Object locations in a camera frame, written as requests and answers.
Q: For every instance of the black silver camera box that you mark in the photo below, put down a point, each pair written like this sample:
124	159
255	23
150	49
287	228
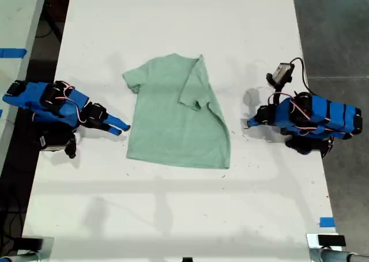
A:
282	72

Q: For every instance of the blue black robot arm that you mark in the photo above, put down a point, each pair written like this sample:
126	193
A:
328	116
34	97

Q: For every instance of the short blue tape strip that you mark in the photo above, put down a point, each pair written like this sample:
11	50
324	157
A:
327	222

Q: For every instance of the small black box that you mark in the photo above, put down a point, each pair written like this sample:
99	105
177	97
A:
331	240

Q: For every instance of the metal table clamp bracket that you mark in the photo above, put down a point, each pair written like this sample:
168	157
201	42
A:
47	246
312	244

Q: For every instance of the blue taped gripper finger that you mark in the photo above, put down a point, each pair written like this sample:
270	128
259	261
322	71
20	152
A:
116	122
111	128
254	119
252	125

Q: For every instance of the black camera box white label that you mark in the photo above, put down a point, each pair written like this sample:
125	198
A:
53	140

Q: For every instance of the short black camera stalk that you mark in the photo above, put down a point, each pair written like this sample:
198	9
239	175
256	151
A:
71	148
278	93

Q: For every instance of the pale green T-shirt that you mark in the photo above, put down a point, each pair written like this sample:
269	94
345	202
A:
173	123

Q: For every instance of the long blue tape strip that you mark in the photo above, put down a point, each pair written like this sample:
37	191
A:
13	53

